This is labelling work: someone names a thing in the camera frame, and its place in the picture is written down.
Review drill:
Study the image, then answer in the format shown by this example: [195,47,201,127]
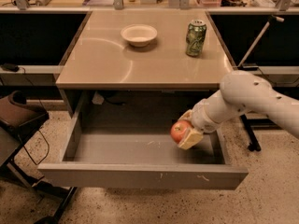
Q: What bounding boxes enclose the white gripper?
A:
[178,99,223,150]

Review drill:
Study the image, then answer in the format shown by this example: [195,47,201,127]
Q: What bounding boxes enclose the red apple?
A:
[170,119,192,144]

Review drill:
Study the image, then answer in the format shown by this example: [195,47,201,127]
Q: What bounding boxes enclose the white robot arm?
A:
[178,70,299,149]

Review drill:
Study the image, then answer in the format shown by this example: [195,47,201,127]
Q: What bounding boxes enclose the open grey top drawer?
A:
[37,91,249,190]

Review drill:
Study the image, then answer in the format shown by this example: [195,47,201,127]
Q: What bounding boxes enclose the grey drawer cabinet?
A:
[56,8,233,113]

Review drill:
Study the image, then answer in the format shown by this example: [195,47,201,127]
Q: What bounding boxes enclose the white stick with stand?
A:
[236,14,285,72]

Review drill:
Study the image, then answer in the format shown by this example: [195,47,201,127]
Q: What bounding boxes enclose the green soda can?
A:
[186,20,206,57]

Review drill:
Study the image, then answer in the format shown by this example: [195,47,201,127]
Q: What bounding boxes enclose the white paper bowl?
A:
[121,24,158,48]

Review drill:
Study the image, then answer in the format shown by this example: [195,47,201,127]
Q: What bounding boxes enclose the dark brown chair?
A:
[0,91,77,224]

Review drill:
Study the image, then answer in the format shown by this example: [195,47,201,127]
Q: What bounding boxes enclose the black power adapter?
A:
[1,63,20,72]

